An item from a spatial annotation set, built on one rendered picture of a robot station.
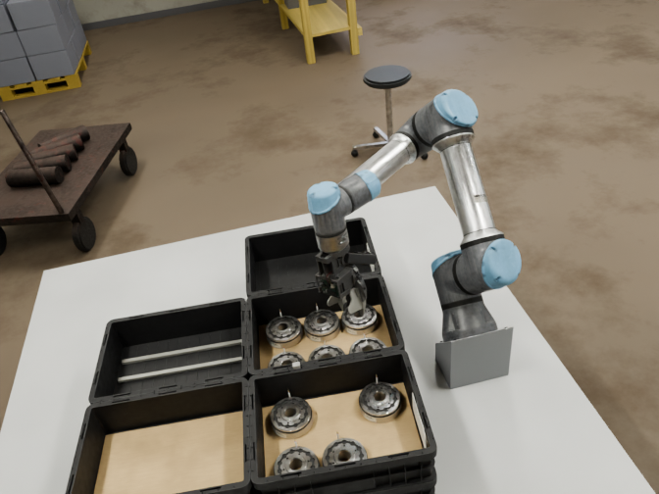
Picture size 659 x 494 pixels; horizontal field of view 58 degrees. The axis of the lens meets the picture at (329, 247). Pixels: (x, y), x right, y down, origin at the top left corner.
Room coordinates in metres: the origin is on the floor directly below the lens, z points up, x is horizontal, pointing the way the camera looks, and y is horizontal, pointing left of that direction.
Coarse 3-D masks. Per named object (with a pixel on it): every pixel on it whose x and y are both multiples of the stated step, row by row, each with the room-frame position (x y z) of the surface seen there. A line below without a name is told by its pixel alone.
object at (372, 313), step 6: (366, 306) 1.27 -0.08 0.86; (372, 306) 1.26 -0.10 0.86; (342, 312) 1.26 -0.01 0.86; (348, 312) 1.25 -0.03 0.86; (372, 312) 1.24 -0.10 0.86; (342, 318) 1.23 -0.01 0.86; (348, 318) 1.23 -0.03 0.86; (366, 318) 1.22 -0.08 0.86; (372, 318) 1.22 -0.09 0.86; (348, 324) 1.20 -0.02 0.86; (354, 324) 1.20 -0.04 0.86; (360, 324) 1.20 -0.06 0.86; (366, 324) 1.19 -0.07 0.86
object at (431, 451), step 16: (384, 352) 1.02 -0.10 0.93; (400, 352) 1.01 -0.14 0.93; (304, 368) 1.01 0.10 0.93; (320, 368) 1.00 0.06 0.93; (416, 384) 0.91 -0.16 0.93; (416, 400) 0.86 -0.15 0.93; (256, 432) 0.84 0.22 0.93; (432, 432) 0.77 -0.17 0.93; (256, 448) 0.79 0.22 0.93; (432, 448) 0.73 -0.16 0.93; (256, 464) 0.76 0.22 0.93; (352, 464) 0.73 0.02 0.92; (368, 464) 0.72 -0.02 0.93; (384, 464) 0.72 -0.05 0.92; (400, 464) 0.72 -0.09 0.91; (256, 480) 0.72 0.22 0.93; (272, 480) 0.71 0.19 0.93; (288, 480) 0.71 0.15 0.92; (304, 480) 0.71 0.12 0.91
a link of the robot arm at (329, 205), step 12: (312, 192) 1.13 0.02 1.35; (324, 192) 1.12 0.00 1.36; (336, 192) 1.13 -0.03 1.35; (312, 204) 1.12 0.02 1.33; (324, 204) 1.11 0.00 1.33; (336, 204) 1.12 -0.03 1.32; (348, 204) 1.14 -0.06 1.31; (312, 216) 1.12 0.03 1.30; (324, 216) 1.10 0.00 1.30; (336, 216) 1.11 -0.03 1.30; (324, 228) 1.10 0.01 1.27; (336, 228) 1.10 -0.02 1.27
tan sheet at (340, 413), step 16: (400, 384) 0.99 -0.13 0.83; (320, 400) 0.98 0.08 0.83; (336, 400) 0.97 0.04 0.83; (352, 400) 0.97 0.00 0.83; (320, 416) 0.93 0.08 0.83; (336, 416) 0.93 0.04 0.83; (352, 416) 0.92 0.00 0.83; (400, 416) 0.90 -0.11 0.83; (272, 432) 0.90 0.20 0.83; (320, 432) 0.88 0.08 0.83; (352, 432) 0.87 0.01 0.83; (368, 432) 0.86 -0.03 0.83; (384, 432) 0.86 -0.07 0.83; (400, 432) 0.85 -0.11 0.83; (416, 432) 0.85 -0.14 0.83; (272, 448) 0.86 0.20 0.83; (320, 448) 0.84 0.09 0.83; (368, 448) 0.82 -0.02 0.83; (384, 448) 0.82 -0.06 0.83; (400, 448) 0.81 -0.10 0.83; (416, 448) 0.80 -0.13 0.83; (272, 464) 0.82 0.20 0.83; (320, 464) 0.80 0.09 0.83
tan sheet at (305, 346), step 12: (264, 324) 1.28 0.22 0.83; (384, 324) 1.21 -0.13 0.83; (264, 336) 1.23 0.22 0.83; (336, 336) 1.19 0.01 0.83; (348, 336) 1.19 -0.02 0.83; (360, 336) 1.18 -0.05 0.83; (372, 336) 1.17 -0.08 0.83; (384, 336) 1.17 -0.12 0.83; (264, 348) 1.19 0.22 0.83; (276, 348) 1.18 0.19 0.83; (288, 348) 1.17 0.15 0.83; (300, 348) 1.17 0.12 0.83; (312, 348) 1.16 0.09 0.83; (348, 348) 1.14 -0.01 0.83; (264, 360) 1.14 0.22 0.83
